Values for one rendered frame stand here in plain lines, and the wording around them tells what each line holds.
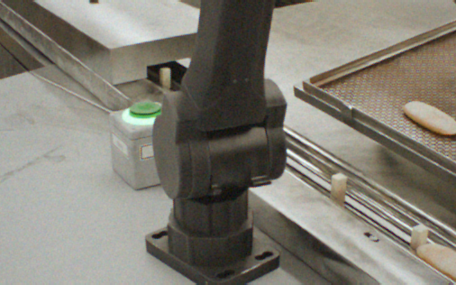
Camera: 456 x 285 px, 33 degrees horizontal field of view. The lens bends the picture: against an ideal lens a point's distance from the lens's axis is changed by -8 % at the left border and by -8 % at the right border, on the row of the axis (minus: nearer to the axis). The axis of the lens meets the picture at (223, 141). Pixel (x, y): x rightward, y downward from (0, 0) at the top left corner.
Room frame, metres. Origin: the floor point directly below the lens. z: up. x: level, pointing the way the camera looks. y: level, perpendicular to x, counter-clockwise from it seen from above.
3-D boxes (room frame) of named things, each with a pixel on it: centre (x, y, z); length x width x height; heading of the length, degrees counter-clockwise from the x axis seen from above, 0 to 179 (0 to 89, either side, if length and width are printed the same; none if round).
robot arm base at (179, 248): (0.71, 0.01, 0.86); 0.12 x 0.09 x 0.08; 41
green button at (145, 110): (0.90, 0.09, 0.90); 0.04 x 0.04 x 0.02
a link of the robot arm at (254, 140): (0.69, 0.00, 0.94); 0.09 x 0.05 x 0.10; 22
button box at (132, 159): (0.91, 0.09, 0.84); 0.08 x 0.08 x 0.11; 30
